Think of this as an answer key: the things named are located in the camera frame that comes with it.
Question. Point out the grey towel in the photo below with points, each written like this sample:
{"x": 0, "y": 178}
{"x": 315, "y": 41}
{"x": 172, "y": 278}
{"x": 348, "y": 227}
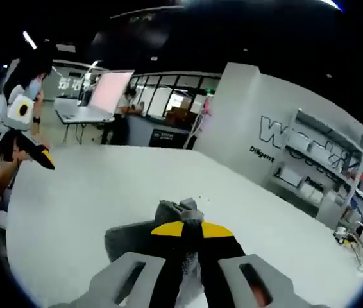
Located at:
{"x": 127, "y": 240}

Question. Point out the black wristwatch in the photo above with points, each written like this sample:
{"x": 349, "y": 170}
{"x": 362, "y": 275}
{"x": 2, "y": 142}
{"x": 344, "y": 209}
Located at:
{"x": 36, "y": 120}

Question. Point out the white folding table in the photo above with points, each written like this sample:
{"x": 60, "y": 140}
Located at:
{"x": 79, "y": 112}

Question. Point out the ceiling light strip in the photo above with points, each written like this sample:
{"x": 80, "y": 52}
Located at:
{"x": 29, "y": 40}

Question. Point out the pale pink board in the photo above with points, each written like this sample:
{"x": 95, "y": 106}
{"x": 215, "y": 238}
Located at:
{"x": 111, "y": 91}

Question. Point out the group of white storage boxes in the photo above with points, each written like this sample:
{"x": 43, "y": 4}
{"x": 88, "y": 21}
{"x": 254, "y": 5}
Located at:
{"x": 309, "y": 189}

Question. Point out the dark reception counter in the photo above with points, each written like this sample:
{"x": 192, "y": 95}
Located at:
{"x": 159, "y": 131}

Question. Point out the grey metal shelf rack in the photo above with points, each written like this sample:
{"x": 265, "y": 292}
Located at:
{"x": 354, "y": 150}

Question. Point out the pink hanging object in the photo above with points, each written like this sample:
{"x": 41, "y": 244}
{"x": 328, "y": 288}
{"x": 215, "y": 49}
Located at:
{"x": 206, "y": 107}

